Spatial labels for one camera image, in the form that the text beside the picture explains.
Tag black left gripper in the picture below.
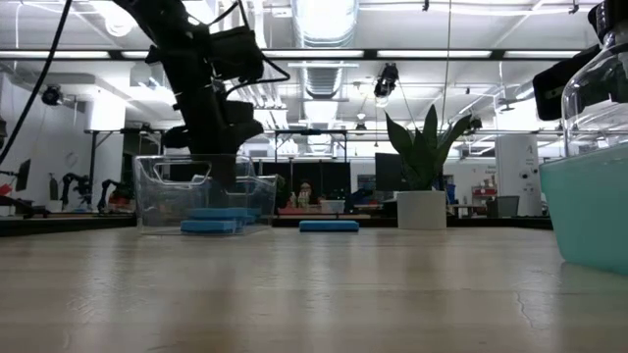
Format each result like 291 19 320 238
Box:
161 97 266 190

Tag blue sponge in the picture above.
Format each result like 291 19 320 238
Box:
298 220 361 233
180 219 238 234
188 207 262 223

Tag clear bottle with black pump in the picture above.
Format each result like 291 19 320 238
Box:
561 0 628 159

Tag clear plastic bin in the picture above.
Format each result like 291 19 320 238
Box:
193 175 279 227
131 154 257 235

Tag white cylindrical pillar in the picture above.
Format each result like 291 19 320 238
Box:
494 134 542 217

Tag gray crate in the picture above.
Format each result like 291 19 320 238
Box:
485 195 520 219

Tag teal plastic bin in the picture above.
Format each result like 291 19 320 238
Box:
539 143 628 276

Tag green snake plant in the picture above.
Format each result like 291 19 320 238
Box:
384 103 473 193

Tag dark monitor screen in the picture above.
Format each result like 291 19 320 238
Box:
375 152 408 193

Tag black ceiling spotlight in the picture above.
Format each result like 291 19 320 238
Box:
40 84 64 107

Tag small dark monitor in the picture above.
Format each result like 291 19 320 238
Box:
14 159 31 192

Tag black metal table frame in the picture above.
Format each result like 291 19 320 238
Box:
273 128 349 163

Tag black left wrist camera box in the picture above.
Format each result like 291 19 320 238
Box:
209 25 266 83

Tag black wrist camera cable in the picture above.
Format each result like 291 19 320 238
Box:
215 0 291 97

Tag black ceiling camera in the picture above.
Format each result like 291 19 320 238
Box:
372 62 400 99

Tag black overhead frame beam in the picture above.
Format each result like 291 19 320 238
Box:
0 47 602 63

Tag black hanging cable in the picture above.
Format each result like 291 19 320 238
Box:
0 0 74 166

